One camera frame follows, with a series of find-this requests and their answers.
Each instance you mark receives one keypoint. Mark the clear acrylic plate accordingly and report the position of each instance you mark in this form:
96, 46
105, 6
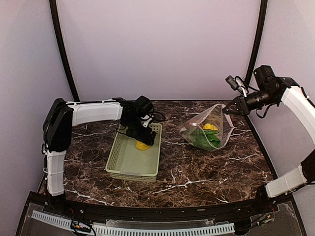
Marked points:
33, 227
284, 222

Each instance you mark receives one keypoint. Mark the black curved front rail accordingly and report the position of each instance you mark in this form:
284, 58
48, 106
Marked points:
99, 213

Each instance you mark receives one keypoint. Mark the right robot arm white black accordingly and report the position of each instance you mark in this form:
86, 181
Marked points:
274, 90

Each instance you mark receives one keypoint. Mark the clear zip top bag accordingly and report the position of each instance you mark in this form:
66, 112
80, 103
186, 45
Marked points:
215, 116

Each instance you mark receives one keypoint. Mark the left clear acrylic plate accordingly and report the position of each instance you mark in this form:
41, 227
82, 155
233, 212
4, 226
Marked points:
33, 227

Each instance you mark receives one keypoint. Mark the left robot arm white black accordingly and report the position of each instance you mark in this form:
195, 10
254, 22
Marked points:
134, 116

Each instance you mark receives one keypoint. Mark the green white bok choy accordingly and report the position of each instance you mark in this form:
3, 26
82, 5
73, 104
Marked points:
204, 138

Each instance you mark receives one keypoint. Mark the white slotted cable duct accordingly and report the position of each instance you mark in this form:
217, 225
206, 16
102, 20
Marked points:
137, 228

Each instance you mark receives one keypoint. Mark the beige plastic basket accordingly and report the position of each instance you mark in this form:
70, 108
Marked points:
126, 162

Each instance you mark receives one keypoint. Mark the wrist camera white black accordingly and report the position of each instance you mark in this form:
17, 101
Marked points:
237, 84
146, 112

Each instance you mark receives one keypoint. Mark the right clear acrylic plate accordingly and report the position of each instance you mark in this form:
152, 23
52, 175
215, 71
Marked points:
284, 222

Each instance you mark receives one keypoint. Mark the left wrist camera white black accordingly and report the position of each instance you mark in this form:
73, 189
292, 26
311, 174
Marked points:
146, 112

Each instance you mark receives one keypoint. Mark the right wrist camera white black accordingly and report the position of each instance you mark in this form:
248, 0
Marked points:
237, 84

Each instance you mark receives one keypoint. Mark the yellow lemon top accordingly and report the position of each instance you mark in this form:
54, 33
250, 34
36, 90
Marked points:
142, 146

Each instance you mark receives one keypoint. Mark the right black frame post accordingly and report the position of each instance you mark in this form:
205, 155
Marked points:
257, 40

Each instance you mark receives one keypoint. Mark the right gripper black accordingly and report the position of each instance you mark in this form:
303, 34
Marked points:
243, 106

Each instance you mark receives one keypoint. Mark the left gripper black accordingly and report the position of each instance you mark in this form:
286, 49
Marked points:
143, 138

